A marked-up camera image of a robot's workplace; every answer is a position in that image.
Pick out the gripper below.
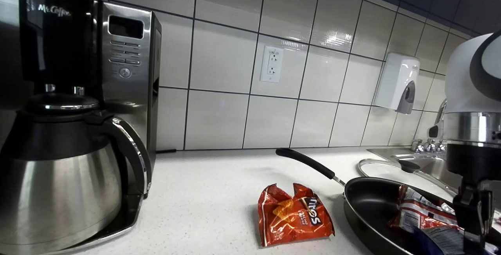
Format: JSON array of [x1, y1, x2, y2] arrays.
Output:
[[446, 143, 501, 244]]

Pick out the blue snack bag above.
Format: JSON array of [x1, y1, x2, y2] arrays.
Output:
[[414, 225, 501, 255]]

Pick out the red and white snack bag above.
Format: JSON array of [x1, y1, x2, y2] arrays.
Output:
[[388, 184, 459, 234]]

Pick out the steel sink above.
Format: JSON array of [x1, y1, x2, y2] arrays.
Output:
[[367, 147, 501, 199]]

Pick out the chrome tap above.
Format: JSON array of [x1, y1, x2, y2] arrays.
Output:
[[410, 98, 448, 154]]

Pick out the black frying pan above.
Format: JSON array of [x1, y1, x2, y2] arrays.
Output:
[[275, 147, 501, 255]]

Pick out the glass pan lid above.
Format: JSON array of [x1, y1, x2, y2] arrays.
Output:
[[357, 158, 459, 197]]

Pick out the orange chip bag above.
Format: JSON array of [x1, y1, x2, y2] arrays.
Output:
[[257, 183, 336, 248]]

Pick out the black and steel coffee maker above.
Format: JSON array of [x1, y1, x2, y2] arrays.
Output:
[[0, 0, 162, 255]]

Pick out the stainless steel coffee carafe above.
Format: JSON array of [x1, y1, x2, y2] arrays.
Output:
[[0, 93, 153, 246]]

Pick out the white wall soap dispenser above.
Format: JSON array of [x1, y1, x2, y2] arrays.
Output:
[[373, 52, 421, 115]]

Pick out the white wall socket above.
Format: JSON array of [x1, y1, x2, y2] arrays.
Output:
[[260, 45, 284, 84]]

